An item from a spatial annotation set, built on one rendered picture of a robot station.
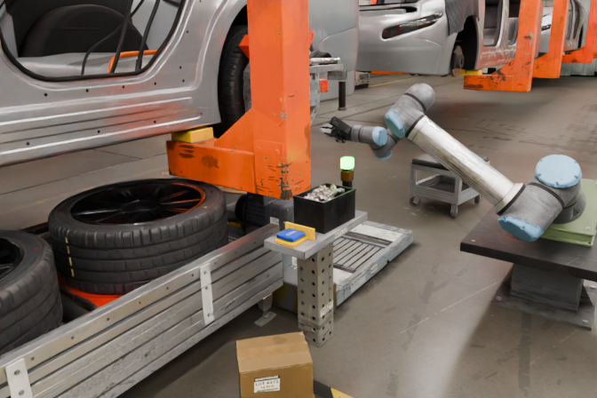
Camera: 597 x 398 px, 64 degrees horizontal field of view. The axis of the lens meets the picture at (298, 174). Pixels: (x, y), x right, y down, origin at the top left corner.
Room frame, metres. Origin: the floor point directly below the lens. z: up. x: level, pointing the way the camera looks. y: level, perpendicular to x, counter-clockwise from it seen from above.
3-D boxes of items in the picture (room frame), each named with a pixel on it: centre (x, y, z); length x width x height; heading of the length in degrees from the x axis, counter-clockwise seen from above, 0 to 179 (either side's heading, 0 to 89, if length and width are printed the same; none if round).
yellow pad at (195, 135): (2.10, 0.47, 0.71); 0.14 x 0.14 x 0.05; 54
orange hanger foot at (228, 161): (2.00, 0.33, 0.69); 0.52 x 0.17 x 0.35; 54
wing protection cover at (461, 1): (4.98, -1.60, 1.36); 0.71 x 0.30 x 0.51; 144
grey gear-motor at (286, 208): (2.12, 0.17, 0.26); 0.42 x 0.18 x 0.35; 54
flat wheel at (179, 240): (1.77, 0.62, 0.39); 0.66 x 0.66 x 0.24
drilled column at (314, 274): (1.59, -0.05, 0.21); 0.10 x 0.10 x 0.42; 54
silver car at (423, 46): (6.86, -1.97, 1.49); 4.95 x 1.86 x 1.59; 144
